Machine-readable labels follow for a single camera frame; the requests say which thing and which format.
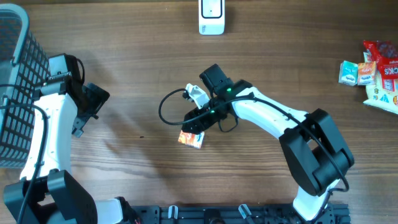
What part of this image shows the orange Kleenex Enjoy pack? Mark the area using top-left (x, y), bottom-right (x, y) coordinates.
top-left (178, 131), bottom-right (205, 149)

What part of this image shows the teal Kleenex tissue pack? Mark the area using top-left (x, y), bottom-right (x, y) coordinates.
top-left (338, 61), bottom-right (358, 86)

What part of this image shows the orange Kleenex Cherish pack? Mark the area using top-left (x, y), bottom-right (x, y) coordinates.
top-left (357, 62), bottom-right (376, 85)

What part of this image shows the yellow chips bag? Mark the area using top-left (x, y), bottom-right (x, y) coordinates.
top-left (363, 51), bottom-right (397, 114)

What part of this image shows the red snack packet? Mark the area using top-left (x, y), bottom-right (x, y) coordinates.
top-left (363, 40), bottom-right (397, 80)

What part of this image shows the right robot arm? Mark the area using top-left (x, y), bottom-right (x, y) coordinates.
top-left (182, 64), bottom-right (354, 222)

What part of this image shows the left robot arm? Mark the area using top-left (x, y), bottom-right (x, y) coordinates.
top-left (1, 54), bottom-right (139, 223)

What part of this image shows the white barcode scanner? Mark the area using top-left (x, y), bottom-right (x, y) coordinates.
top-left (198, 0), bottom-right (226, 35)

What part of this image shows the grey plastic shopping basket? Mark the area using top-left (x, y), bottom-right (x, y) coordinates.
top-left (1, 4), bottom-right (50, 169)

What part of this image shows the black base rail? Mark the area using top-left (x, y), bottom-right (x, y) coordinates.
top-left (130, 203), bottom-right (351, 224)

